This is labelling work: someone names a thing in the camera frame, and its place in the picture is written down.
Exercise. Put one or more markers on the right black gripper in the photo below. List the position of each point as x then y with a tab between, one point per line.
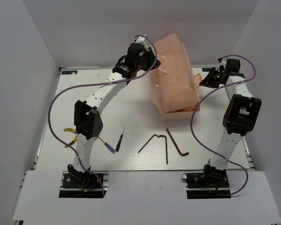
209	81

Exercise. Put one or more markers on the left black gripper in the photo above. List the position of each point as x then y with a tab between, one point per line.
148	52

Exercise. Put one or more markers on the pink plastic toolbox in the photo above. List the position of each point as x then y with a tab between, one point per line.
174	86

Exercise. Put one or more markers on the short-leg brown hex key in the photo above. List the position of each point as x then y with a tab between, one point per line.
175	144

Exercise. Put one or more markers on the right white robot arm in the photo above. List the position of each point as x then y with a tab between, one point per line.
241	114

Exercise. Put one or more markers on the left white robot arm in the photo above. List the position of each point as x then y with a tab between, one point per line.
87	114

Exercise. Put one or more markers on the right blue table label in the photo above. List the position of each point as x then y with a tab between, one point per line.
208	69

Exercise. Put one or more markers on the blue table label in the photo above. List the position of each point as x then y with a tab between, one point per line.
69	72
208	69

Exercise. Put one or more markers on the long brown hex key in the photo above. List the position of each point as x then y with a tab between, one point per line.
166	149

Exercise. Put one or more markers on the left blue table label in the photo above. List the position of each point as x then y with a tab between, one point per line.
69	72

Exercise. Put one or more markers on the black green screwdriver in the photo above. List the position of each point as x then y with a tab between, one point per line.
119	141

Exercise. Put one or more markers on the blue handled screwdriver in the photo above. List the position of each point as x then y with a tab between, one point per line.
107	145

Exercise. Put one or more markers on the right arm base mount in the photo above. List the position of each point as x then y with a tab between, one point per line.
198	188

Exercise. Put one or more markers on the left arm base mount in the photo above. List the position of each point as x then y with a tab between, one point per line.
90	188

